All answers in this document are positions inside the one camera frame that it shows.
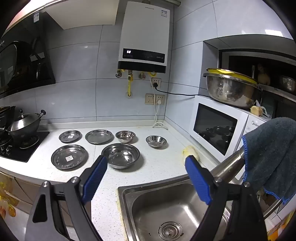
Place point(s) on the sink drain strainer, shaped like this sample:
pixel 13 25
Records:
pixel 170 231

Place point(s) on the large steel bowl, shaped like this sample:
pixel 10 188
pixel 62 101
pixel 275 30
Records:
pixel 122 156

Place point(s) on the white microwave oven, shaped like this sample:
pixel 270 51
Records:
pixel 217 129

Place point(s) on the black wok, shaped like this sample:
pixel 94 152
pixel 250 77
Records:
pixel 33 131

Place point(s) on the small steel bowl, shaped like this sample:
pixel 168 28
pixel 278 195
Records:
pixel 125 136
pixel 156 141

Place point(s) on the white upper cabinet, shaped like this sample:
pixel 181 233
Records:
pixel 87 14

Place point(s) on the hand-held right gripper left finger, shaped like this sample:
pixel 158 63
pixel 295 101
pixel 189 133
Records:
pixel 94 179

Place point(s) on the large steel basin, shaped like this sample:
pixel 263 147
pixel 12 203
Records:
pixel 229 90

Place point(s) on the medium steel plate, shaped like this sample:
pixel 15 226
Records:
pixel 99 136

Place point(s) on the steel bowl on shelf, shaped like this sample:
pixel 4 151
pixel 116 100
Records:
pixel 288 83

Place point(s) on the yellow sponge cloth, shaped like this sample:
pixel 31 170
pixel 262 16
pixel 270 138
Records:
pixel 192 150

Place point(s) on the black gas stove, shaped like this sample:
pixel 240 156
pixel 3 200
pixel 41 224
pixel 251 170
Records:
pixel 20 155

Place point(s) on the small steel plate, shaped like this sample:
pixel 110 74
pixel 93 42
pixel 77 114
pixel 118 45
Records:
pixel 70 136

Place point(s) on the brown lower cabinet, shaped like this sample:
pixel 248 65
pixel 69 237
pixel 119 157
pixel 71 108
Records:
pixel 25 190

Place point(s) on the ginger piece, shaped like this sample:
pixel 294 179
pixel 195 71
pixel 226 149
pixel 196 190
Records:
pixel 256 110

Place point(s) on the black plug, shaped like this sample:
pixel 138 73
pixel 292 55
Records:
pixel 156 84

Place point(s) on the steel faucet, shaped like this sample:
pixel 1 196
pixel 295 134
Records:
pixel 231 162

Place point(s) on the steel wok lid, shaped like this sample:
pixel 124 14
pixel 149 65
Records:
pixel 19 124

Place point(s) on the large steel plate with sticker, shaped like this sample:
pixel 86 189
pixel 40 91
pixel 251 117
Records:
pixel 69 158

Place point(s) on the white wall water heater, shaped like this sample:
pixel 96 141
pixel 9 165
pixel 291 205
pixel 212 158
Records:
pixel 143 34

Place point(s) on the grey towel with blue edge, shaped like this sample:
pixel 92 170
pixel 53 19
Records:
pixel 272 157

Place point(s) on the steel kitchen sink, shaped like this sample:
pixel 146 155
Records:
pixel 166 204

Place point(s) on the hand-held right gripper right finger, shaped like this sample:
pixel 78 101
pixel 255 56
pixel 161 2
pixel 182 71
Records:
pixel 198 183

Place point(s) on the yellow round tray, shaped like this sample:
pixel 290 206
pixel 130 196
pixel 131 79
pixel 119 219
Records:
pixel 231 75

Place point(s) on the black range hood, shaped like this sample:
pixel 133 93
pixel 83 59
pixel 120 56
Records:
pixel 23 58

